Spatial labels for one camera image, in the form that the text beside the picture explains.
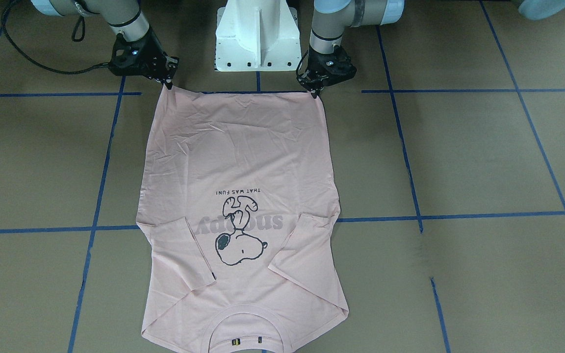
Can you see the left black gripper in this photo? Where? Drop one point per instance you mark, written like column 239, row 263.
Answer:
column 345, row 67

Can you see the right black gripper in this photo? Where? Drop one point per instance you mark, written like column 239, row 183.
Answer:
column 151, row 48

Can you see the pink Snoopy t-shirt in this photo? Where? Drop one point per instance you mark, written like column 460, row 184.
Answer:
column 238, row 203

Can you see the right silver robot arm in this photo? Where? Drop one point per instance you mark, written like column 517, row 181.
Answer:
column 123, row 16

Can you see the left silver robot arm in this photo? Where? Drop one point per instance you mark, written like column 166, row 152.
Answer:
column 331, row 17

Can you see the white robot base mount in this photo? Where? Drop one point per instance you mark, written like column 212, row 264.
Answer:
column 257, row 35

